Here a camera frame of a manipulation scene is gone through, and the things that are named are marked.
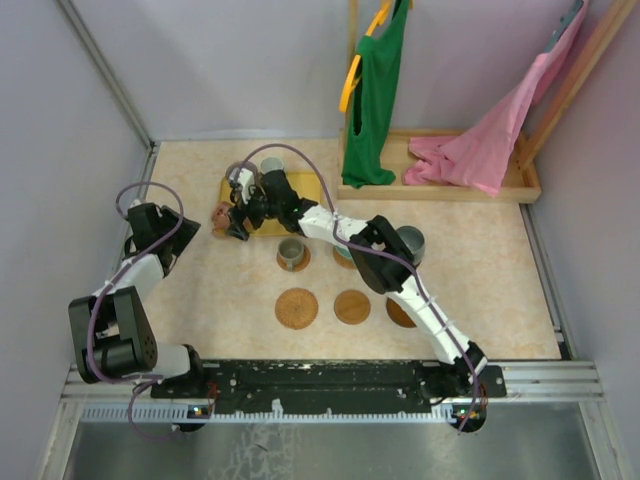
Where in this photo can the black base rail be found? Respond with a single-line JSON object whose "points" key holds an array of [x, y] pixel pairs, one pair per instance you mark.
{"points": [[317, 387]]}

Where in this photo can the yellow hanger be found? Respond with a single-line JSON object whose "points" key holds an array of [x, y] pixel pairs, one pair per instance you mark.
{"points": [[379, 51]]}

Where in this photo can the dark speckled grey mug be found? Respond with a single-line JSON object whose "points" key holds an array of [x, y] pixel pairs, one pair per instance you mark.
{"points": [[414, 240]]}

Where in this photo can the grey-white mug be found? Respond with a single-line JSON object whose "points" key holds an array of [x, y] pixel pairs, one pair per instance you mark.
{"points": [[270, 164]]}

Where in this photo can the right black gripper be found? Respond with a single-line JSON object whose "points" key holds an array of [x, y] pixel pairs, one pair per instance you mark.
{"points": [[241, 212]]}

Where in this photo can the pink mug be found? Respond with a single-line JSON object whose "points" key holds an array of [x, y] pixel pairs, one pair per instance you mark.
{"points": [[220, 219]]}

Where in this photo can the purple mug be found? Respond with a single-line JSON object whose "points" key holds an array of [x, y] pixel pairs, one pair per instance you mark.
{"points": [[237, 172]]}

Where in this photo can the teal mug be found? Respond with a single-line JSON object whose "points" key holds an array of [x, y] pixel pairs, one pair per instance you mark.
{"points": [[343, 252]]}

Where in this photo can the wooden rack base tray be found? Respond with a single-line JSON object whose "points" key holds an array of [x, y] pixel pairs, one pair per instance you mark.
{"points": [[520, 184]]}

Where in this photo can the large brown wooden coaster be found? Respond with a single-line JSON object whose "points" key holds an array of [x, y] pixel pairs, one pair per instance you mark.
{"points": [[398, 315]]}

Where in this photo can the pink shirt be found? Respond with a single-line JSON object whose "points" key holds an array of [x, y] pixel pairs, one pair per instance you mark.
{"points": [[479, 157]]}

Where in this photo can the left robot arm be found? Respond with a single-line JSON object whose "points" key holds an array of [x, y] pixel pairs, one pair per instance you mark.
{"points": [[111, 334]]}

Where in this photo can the small orange wooden coaster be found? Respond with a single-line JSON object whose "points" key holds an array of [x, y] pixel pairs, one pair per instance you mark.
{"points": [[352, 307]]}

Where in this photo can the yellow tray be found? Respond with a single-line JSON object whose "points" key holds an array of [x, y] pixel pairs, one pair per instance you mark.
{"points": [[306, 184]]}

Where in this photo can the small olive mug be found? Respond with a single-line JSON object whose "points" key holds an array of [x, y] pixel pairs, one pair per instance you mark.
{"points": [[290, 253]]}

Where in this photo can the large woven rattan coaster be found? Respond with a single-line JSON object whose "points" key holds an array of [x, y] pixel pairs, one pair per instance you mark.
{"points": [[296, 308]]}

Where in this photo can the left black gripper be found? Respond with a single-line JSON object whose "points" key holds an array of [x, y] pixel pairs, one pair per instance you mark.
{"points": [[186, 232]]}

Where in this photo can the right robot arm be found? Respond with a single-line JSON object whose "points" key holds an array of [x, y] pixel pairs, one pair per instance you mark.
{"points": [[383, 260]]}

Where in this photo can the light wooden coaster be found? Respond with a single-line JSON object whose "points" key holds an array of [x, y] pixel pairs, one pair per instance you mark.
{"points": [[305, 262]]}

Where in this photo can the green shirt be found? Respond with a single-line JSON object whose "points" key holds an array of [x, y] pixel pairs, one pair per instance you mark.
{"points": [[369, 124]]}

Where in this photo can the grey hanger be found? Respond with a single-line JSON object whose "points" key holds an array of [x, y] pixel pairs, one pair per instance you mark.
{"points": [[565, 21]]}

